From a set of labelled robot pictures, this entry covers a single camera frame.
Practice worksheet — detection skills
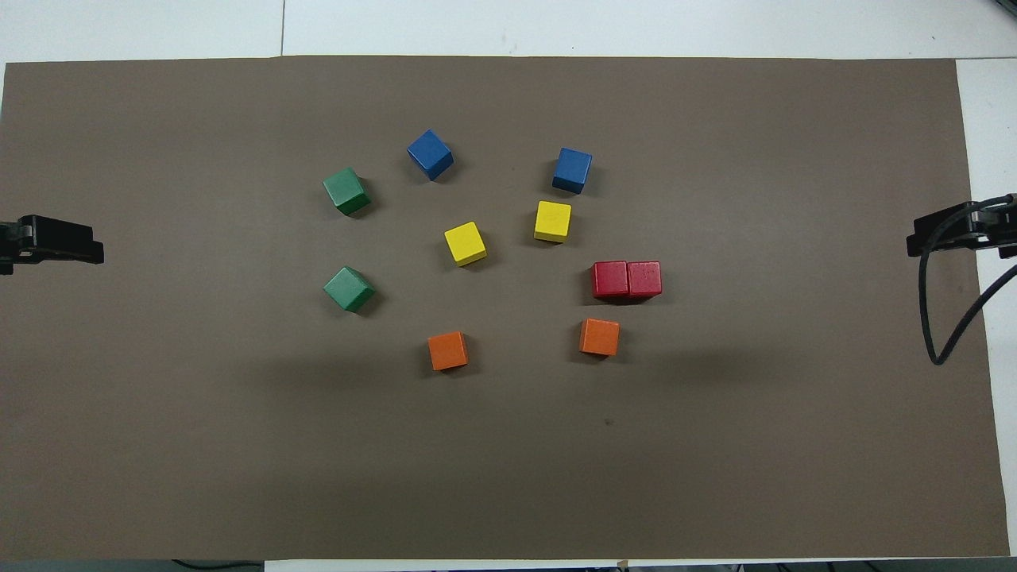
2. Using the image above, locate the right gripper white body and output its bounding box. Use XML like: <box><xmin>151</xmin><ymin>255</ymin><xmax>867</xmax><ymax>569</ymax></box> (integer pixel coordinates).
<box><xmin>973</xmin><ymin>193</ymin><xmax>1017</xmax><ymax>260</ymax></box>

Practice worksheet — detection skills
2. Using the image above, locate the green wooden cube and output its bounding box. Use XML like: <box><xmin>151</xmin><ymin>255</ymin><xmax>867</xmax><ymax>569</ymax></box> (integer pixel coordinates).
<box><xmin>323</xmin><ymin>266</ymin><xmax>377</xmax><ymax>314</ymax></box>
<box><xmin>323</xmin><ymin>168</ymin><xmax>372</xmax><ymax>216</ymax></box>

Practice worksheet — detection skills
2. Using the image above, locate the red wooden cube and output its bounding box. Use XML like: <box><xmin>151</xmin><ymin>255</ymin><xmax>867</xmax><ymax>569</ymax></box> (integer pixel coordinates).
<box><xmin>591</xmin><ymin>261</ymin><xmax>630</xmax><ymax>300</ymax></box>
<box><xmin>627</xmin><ymin>261</ymin><xmax>663</xmax><ymax>300</ymax></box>

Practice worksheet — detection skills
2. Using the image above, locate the brown table mat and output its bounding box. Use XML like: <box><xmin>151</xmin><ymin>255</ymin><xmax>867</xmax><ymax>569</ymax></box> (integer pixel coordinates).
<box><xmin>0</xmin><ymin>56</ymin><xmax>1010</xmax><ymax>561</ymax></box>

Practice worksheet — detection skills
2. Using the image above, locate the orange wooden cube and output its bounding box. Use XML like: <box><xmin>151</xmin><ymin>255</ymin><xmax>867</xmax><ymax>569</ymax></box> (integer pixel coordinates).
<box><xmin>579</xmin><ymin>318</ymin><xmax>621</xmax><ymax>358</ymax></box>
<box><xmin>427</xmin><ymin>330</ymin><xmax>470</xmax><ymax>372</ymax></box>

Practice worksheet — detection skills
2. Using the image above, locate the blue wooden cube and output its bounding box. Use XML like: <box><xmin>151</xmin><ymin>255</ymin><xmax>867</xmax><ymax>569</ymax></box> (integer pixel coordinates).
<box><xmin>552</xmin><ymin>147</ymin><xmax>593</xmax><ymax>195</ymax></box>
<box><xmin>407</xmin><ymin>129</ymin><xmax>454</xmax><ymax>181</ymax></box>

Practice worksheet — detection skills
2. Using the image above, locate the yellow wooden cube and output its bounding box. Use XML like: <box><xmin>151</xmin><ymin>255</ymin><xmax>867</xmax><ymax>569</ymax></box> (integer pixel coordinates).
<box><xmin>443</xmin><ymin>222</ymin><xmax>488</xmax><ymax>267</ymax></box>
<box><xmin>534</xmin><ymin>200</ymin><xmax>573</xmax><ymax>243</ymax></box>

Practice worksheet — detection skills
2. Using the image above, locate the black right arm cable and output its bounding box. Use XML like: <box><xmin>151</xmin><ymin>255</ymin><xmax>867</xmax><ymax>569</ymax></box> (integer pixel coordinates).
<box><xmin>918</xmin><ymin>203</ymin><xmax>1017</xmax><ymax>366</ymax></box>

